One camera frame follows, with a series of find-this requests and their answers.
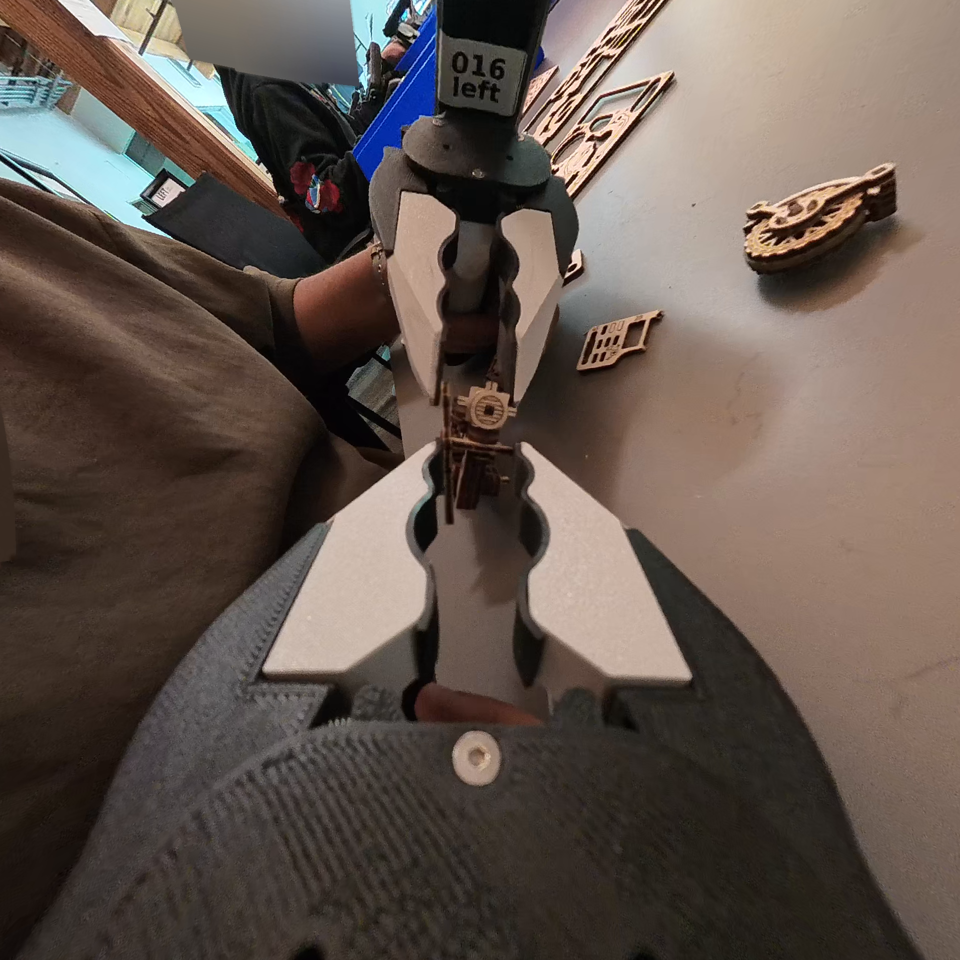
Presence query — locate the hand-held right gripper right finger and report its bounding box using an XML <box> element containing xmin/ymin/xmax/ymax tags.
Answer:
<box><xmin>513</xmin><ymin>441</ymin><xmax>695</xmax><ymax>687</ymax></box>

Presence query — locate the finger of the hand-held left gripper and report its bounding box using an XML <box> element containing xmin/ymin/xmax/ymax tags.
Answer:
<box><xmin>387</xmin><ymin>189</ymin><xmax>460</xmax><ymax>402</ymax></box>
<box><xmin>495</xmin><ymin>208</ymin><xmax>565</xmax><ymax>406</ymax></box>

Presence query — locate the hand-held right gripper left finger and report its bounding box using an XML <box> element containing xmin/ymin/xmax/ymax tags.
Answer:
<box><xmin>262</xmin><ymin>441</ymin><xmax>444</xmax><ymax>685</ymax></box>

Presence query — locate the wooden motorcycle model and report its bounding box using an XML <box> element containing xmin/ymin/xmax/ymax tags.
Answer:
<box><xmin>431</xmin><ymin>360</ymin><xmax>522</xmax><ymax>526</ymax></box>

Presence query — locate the person's left forearm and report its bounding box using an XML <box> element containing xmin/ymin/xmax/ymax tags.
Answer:
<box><xmin>288</xmin><ymin>251</ymin><xmax>399</xmax><ymax>369</ymax></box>

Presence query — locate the grey desk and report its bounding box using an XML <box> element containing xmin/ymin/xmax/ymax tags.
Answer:
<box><xmin>393</xmin><ymin>0</ymin><xmax>960</xmax><ymax>960</ymax></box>

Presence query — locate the person's left hand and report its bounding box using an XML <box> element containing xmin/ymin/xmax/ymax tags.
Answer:
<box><xmin>442</xmin><ymin>309</ymin><xmax>502</xmax><ymax>355</ymax></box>

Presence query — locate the person's right hand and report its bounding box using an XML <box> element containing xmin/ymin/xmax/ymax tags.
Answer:
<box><xmin>412</xmin><ymin>684</ymin><xmax>545</xmax><ymax>727</ymax></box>

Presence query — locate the blue plastic crate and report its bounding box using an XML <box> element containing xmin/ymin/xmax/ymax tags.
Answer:
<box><xmin>351</xmin><ymin>0</ymin><xmax>451</xmax><ymax>185</ymax></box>

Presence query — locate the person's brown clothing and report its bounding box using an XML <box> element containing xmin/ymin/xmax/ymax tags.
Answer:
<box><xmin>0</xmin><ymin>178</ymin><xmax>406</xmax><ymax>960</ymax></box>

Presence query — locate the white framed sign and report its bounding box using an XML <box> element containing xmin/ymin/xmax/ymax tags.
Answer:
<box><xmin>135</xmin><ymin>168</ymin><xmax>189</xmax><ymax>215</ymax></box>

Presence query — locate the wooden wheel assembly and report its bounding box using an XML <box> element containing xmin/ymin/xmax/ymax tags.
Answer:
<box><xmin>742</xmin><ymin>162</ymin><xmax>899</xmax><ymax>275</ymax></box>

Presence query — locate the wooden beam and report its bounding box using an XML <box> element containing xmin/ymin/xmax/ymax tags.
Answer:
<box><xmin>0</xmin><ymin>0</ymin><xmax>294</xmax><ymax>219</ymax></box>

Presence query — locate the small wooden frame piece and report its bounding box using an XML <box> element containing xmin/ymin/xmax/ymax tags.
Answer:
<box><xmin>576</xmin><ymin>309</ymin><xmax>666</xmax><ymax>374</ymax></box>

